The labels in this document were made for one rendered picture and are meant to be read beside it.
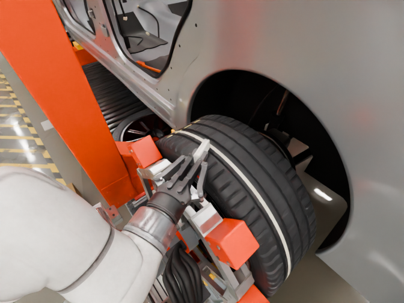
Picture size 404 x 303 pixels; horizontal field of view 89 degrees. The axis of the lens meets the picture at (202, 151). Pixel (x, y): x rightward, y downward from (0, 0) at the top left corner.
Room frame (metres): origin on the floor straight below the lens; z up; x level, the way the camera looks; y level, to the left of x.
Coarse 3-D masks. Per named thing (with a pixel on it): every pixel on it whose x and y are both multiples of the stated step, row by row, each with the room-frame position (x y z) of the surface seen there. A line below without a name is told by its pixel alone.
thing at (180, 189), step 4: (200, 160) 0.32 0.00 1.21; (196, 164) 0.31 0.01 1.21; (200, 164) 0.31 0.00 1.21; (192, 168) 0.30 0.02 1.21; (196, 168) 0.29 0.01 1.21; (200, 168) 0.31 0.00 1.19; (192, 172) 0.28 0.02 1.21; (196, 172) 0.29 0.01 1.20; (188, 176) 0.27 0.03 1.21; (192, 176) 0.27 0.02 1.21; (196, 176) 0.29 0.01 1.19; (184, 180) 0.26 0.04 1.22; (188, 180) 0.26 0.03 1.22; (192, 180) 0.27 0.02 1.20; (180, 184) 0.25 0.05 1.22; (184, 184) 0.25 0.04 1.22; (188, 184) 0.26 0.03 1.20; (180, 188) 0.23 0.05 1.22; (184, 188) 0.24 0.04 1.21; (180, 192) 0.23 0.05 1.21
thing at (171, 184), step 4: (188, 156) 0.34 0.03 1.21; (192, 156) 0.33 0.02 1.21; (188, 160) 0.32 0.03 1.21; (184, 164) 0.31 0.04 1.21; (188, 164) 0.31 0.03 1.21; (192, 164) 0.33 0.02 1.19; (180, 168) 0.30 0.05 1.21; (184, 168) 0.30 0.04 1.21; (188, 168) 0.31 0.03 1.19; (180, 172) 0.29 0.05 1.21; (184, 172) 0.29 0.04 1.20; (176, 176) 0.27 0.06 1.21; (180, 176) 0.27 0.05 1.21; (184, 176) 0.29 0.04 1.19; (172, 180) 0.26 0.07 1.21; (176, 180) 0.26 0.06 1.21; (180, 180) 0.27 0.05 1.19; (168, 184) 0.25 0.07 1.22; (172, 184) 0.25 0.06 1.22; (168, 188) 0.24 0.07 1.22
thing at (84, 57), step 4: (76, 44) 2.36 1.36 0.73; (76, 48) 2.37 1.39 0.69; (80, 48) 2.35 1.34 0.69; (76, 52) 2.31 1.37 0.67; (80, 52) 2.33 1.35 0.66; (84, 52) 2.36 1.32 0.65; (80, 56) 2.32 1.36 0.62; (84, 56) 2.35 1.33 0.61; (88, 56) 2.38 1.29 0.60; (92, 56) 2.40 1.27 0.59; (80, 60) 2.31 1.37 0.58; (84, 60) 2.34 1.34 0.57; (88, 60) 2.37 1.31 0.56; (92, 60) 2.39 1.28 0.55; (96, 60) 2.42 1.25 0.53; (84, 64) 2.33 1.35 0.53
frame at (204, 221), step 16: (160, 160) 0.43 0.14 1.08; (144, 176) 0.42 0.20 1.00; (192, 192) 0.28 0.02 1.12; (208, 208) 0.24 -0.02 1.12; (192, 224) 0.21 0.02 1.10; (208, 224) 0.20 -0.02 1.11; (208, 272) 0.20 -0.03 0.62; (224, 272) 0.12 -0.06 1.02; (240, 272) 0.13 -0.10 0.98; (240, 288) 0.09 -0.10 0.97
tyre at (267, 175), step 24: (216, 120) 0.54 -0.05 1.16; (168, 144) 0.44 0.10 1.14; (192, 144) 0.41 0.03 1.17; (216, 144) 0.41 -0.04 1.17; (240, 144) 0.41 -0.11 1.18; (264, 144) 0.41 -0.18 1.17; (216, 168) 0.32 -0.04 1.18; (240, 168) 0.33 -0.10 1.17; (264, 168) 0.34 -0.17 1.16; (288, 168) 0.35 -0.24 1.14; (216, 192) 0.27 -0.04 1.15; (240, 192) 0.26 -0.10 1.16; (264, 192) 0.28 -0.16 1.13; (288, 192) 0.29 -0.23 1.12; (240, 216) 0.21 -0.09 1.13; (264, 216) 0.22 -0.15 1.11; (288, 216) 0.23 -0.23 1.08; (312, 216) 0.26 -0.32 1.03; (264, 240) 0.17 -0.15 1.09; (288, 240) 0.19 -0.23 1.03; (312, 240) 0.22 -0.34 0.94; (264, 264) 0.13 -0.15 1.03; (264, 288) 0.10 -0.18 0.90
